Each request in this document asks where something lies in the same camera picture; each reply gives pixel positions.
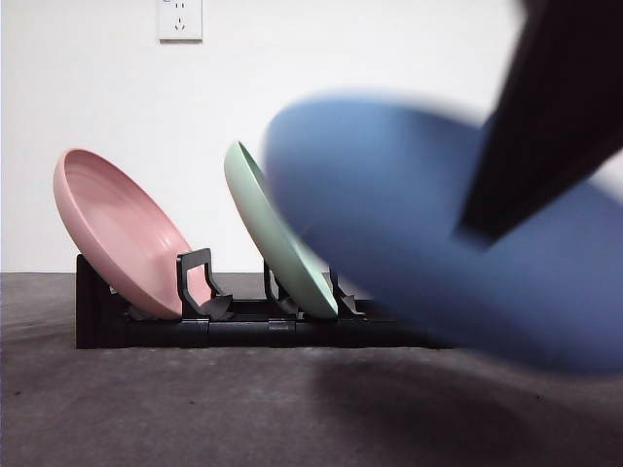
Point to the green round plate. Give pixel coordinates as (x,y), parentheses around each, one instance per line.
(253,214)

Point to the pink round plate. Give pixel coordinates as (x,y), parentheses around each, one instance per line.
(121,219)

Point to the black plastic dish rack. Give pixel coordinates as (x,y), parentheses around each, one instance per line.
(194,335)

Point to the blue round plate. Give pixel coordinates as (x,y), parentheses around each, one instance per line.
(379,219)

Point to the white wall socket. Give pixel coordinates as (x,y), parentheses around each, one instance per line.
(181,19)

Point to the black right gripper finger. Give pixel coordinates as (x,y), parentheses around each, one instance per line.
(550,107)

